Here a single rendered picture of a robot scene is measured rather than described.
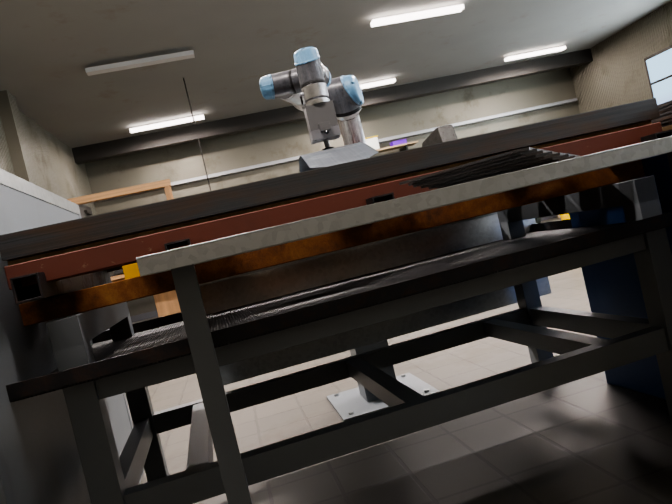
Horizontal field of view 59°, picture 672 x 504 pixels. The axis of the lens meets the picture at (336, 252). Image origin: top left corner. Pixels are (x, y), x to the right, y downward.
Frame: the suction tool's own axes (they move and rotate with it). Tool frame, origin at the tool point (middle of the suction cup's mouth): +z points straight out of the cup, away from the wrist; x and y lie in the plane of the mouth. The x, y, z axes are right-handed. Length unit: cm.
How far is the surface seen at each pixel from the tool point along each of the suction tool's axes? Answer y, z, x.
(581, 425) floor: 53, 95, -10
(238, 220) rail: -29, 15, -46
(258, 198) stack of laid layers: -24, 12, -46
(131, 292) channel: -57, 25, -35
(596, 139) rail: 60, 15, -37
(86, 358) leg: -65, 36, -49
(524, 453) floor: 32, 95, -17
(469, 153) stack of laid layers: 26.6, 12.0, -40.5
